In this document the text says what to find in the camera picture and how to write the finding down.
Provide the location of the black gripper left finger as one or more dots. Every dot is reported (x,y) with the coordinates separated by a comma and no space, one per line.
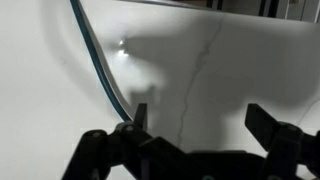
(100,150)

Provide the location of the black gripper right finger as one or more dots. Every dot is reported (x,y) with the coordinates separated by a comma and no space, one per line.
(283,143)

